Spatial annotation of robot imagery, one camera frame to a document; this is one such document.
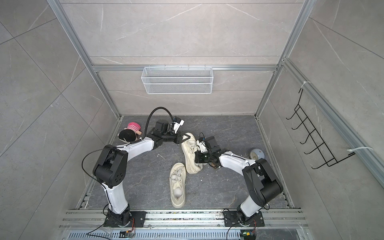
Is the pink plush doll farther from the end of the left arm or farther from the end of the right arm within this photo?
the end of the right arm

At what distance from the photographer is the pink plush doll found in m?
1.00

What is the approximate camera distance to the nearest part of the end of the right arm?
673 mm

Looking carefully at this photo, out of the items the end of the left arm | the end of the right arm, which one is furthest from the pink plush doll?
the end of the right arm

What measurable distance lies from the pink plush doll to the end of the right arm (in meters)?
0.49

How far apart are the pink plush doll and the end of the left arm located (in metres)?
0.31

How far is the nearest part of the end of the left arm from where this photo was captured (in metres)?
0.74
